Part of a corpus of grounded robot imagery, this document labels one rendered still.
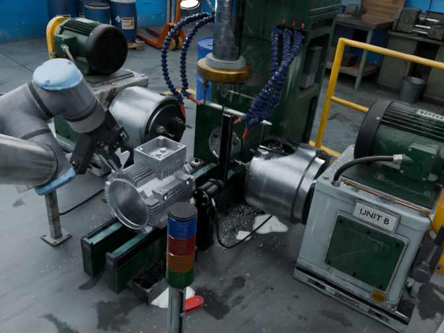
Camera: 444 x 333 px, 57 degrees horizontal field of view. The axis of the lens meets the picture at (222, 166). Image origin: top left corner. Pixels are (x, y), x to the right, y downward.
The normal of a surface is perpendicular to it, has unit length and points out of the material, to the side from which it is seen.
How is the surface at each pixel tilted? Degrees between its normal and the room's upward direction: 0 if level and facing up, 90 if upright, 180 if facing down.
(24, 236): 0
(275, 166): 51
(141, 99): 24
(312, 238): 90
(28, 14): 90
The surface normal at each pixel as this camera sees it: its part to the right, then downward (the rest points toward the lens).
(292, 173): -0.38, -0.26
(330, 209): -0.56, 0.37
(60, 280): 0.09, -0.86
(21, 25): 0.72, 0.40
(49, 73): -0.13, -0.60
